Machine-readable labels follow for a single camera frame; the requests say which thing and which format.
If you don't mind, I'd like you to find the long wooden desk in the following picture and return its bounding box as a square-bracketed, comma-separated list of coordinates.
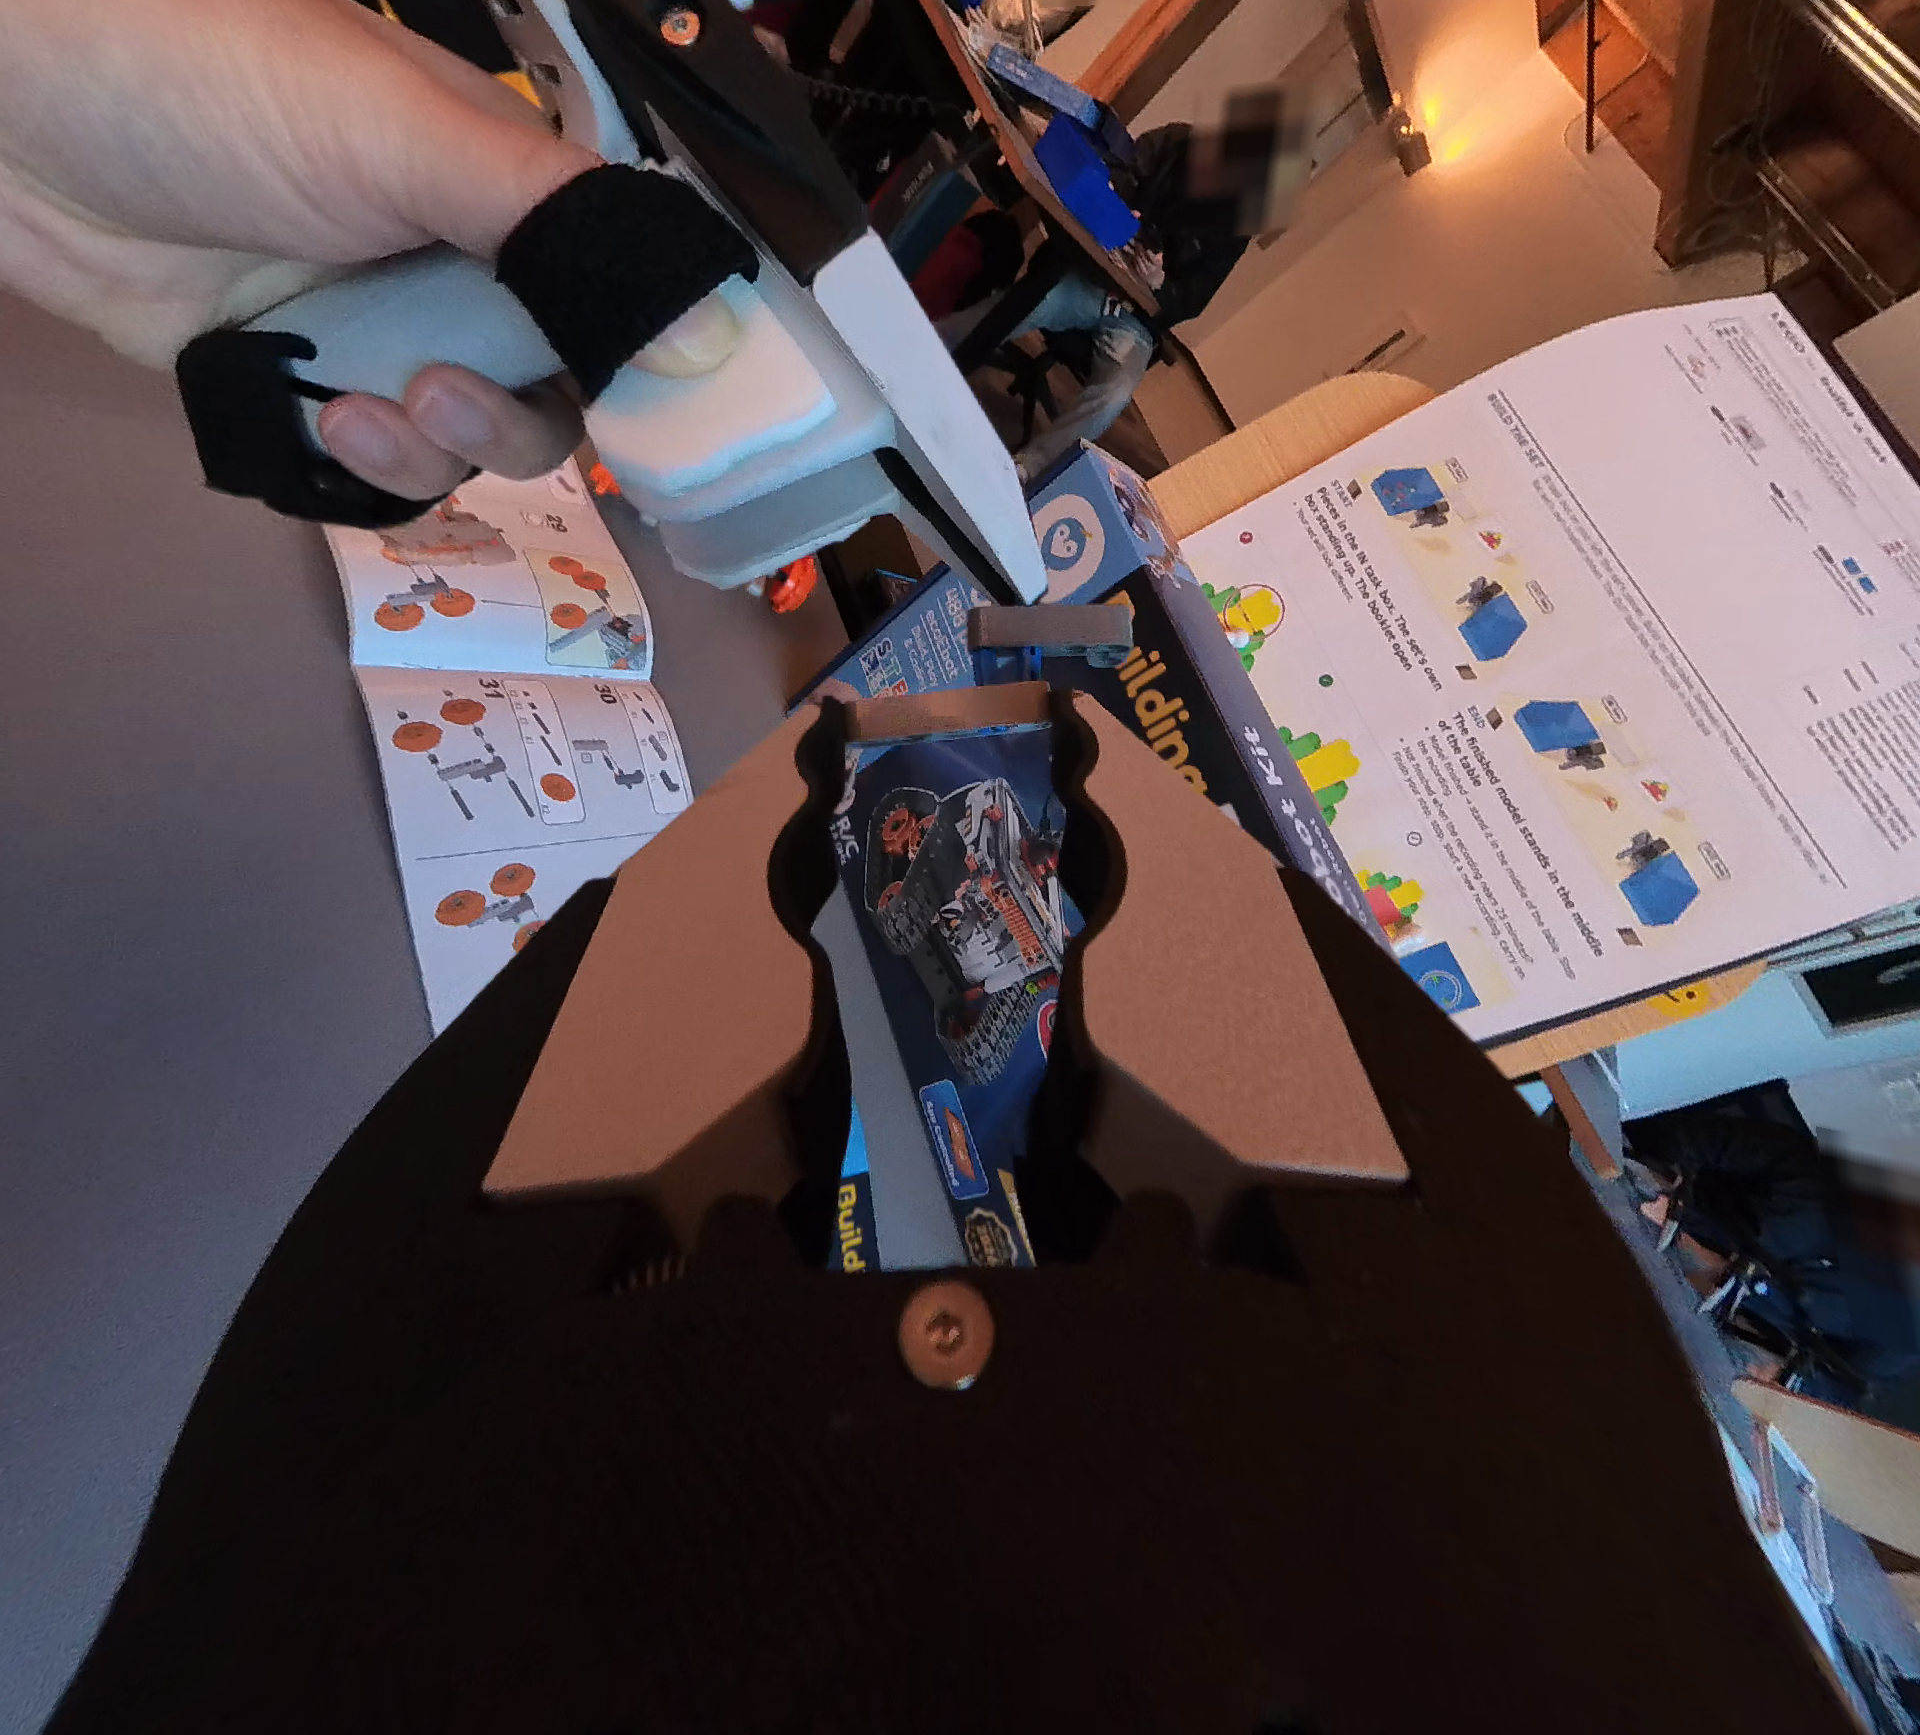
[905, 0, 1163, 317]

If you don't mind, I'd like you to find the black coiled cable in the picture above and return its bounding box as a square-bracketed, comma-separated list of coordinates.
[811, 62, 940, 123]

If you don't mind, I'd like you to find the wooden shelving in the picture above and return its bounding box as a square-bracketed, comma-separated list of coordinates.
[1522, 0, 1920, 312]

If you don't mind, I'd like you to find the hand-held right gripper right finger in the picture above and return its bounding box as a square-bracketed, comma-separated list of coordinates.
[1009, 679, 1416, 1271]

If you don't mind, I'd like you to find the wall lamp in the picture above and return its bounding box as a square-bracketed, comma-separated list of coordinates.
[1326, 0, 1429, 176]

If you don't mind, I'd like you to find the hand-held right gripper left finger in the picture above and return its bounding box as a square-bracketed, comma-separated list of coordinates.
[479, 695, 853, 1271]

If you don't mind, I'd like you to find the white printed instruction sheet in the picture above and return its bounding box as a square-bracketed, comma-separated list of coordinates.
[1175, 293, 1920, 1051]

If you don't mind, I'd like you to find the blue toy kit box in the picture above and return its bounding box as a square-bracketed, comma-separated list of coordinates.
[788, 436, 1403, 1272]

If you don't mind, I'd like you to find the red bag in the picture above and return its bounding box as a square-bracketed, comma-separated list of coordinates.
[901, 206, 1022, 312]

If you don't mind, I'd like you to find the grey desk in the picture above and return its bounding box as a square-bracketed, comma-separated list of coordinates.
[0, 296, 840, 1693]

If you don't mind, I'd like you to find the person's left hand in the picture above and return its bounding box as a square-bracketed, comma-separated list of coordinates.
[0, 0, 739, 507]

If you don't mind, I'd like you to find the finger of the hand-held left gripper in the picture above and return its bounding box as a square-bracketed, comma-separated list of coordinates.
[812, 227, 1050, 607]

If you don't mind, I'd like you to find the open instruction booklet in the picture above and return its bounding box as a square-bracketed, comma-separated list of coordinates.
[320, 455, 701, 1038]

